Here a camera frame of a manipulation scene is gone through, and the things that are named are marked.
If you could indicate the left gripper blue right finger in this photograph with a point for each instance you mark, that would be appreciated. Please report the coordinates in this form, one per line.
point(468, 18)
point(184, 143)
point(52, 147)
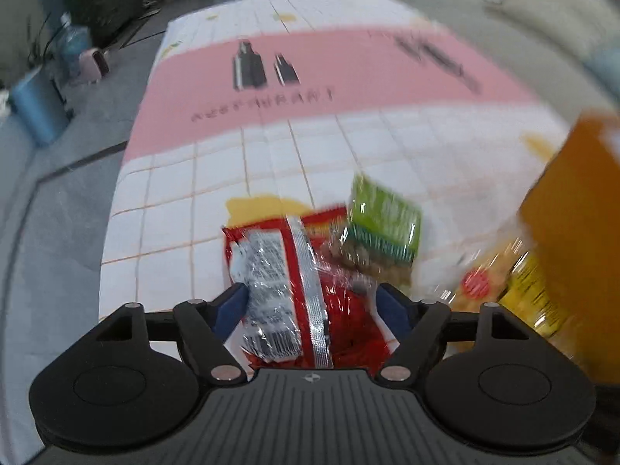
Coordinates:
point(397, 311)

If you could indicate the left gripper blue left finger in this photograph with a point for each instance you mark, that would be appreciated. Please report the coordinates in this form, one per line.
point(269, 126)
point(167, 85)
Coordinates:
point(227, 310)

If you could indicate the green nut snack packet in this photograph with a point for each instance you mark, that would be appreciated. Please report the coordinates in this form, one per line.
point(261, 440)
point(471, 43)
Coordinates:
point(380, 237)

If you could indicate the red snack bag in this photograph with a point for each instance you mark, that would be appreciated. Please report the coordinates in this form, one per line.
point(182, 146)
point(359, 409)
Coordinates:
point(304, 311)

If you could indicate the yellow waffle packet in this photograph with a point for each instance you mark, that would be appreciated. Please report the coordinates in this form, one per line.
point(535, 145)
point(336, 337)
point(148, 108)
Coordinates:
point(479, 277)

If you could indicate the orange cardboard box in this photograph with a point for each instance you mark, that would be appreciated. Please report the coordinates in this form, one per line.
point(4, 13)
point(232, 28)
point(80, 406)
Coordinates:
point(566, 287)

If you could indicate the pink white checkered tablecloth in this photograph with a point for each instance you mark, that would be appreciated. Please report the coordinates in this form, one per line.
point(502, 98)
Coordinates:
point(239, 105)

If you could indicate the pink space heater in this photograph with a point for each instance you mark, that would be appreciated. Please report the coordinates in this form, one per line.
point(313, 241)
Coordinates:
point(93, 65)

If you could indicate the blue metal trash bin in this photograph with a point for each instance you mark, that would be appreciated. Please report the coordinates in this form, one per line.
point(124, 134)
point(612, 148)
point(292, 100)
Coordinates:
point(37, 101)

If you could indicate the water jug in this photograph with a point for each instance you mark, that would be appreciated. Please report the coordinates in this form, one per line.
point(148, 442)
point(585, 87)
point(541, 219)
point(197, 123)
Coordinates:
point(73, 39)

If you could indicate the beige sofa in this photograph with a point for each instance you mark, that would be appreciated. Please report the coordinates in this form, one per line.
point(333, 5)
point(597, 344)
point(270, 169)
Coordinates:
point(550, 72)

